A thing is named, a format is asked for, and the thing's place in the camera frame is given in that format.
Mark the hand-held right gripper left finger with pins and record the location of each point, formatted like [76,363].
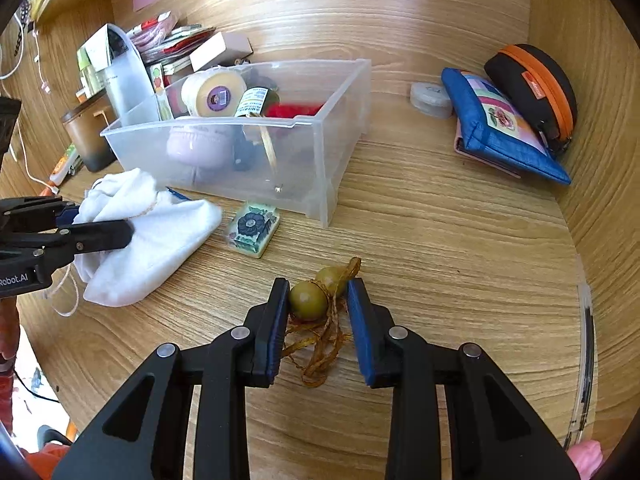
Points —
[274,340]

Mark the fruit print carton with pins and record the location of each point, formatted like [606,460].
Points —
[161,90]

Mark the brown lidded cup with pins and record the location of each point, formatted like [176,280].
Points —
[85,135]

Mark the yellow round tin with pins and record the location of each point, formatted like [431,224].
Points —
[215,95]

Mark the small white round container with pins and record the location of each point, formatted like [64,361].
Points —
[430,100]

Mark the dark bottle with white label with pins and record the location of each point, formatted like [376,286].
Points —
[252,102]

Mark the clear ruler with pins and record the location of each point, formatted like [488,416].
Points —
[585,310]

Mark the pile of booklets and packets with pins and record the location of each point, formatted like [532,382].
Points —
[170,40]

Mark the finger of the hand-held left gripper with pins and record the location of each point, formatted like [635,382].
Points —
[100,237]
[62,217]

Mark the green boxes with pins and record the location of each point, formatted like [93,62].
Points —
[92,77]

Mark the translucent file holder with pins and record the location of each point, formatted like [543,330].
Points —
[127,85]

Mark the white cardboard box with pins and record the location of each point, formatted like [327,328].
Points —
[215,50]

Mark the white paper card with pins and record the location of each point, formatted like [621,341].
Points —
[97,47]

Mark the pink wallet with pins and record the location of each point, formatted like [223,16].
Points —
[462,152]

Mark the clear plastic storage box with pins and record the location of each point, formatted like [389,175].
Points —
[320,160]

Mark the red velvet pouch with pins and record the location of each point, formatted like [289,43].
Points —
[292,110]

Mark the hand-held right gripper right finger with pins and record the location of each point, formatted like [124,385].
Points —
[362,340]

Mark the blue zip pouch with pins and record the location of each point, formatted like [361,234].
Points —
[475,125]

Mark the black orange zip case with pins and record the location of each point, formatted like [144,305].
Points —
[510,72]

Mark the orange green packet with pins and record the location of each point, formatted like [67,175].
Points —
[65,165]

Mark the small floral box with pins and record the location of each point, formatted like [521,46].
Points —
[252,230]

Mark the pink plush toy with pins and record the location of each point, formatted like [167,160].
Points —
[587,460]

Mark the pink round compact case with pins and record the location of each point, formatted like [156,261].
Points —
[200,145]

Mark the gourd pendant with tassel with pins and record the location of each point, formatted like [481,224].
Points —
[307,300]

